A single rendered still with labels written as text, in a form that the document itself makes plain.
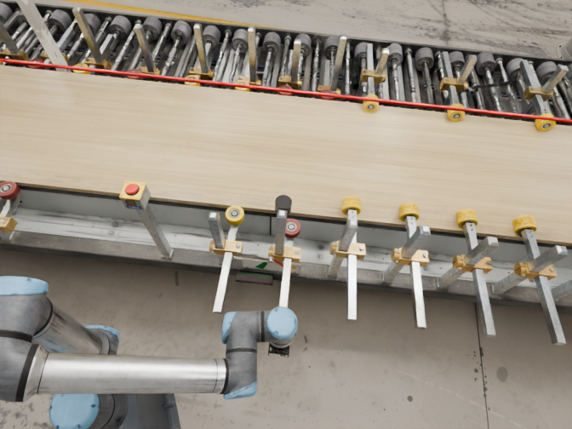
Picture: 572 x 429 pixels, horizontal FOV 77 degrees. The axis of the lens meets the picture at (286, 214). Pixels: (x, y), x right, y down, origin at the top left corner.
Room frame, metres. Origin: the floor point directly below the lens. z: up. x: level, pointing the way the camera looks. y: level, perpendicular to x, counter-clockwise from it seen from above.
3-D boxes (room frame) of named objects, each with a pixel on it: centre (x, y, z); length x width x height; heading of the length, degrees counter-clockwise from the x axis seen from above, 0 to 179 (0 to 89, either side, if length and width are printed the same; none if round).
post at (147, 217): (0.65, 0.53, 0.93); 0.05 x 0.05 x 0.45; 89
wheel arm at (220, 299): (0.58, 0.22, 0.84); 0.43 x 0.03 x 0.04; 179
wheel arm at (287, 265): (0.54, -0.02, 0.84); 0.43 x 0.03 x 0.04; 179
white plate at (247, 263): (0.62, 0.04, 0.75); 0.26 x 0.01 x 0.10; 89
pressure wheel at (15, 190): (0.80, 1.22, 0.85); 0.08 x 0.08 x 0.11
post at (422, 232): (0.63, -0.49, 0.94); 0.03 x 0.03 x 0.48; 89
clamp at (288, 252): (0.64, -0.01, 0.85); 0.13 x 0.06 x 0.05; 89
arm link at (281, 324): (0.27, -0.02, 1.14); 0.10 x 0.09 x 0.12; 97
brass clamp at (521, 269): (0.62, -1.01, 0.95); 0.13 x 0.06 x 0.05; 89
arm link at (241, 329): (0.24, 0.09, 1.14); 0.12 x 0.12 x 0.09; 7
